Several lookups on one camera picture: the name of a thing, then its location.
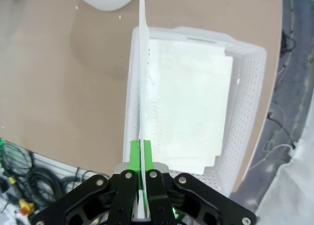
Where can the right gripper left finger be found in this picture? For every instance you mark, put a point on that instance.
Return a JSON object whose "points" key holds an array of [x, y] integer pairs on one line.
{"points": [[135, 156]]}

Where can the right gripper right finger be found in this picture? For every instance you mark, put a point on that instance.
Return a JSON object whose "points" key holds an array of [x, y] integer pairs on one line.
{"points": [[147, 156]]}

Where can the white paper sheet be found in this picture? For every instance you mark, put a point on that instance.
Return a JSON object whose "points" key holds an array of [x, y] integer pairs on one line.
{"points": [[143, 38]]}

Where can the white paper stack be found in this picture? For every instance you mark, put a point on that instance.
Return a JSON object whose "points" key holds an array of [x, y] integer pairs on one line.
{"points": [[191, 99]]}

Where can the yellow red plug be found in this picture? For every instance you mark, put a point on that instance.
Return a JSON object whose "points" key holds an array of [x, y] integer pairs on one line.
{"points": [[27, 205]]}

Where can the white perforated plastic basket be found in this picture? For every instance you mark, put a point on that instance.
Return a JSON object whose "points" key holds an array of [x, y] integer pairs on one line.
{"points": [[247, 87]]}

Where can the white cover sheet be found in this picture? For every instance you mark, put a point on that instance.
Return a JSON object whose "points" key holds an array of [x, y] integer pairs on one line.
{"points": [[289, 185]]}

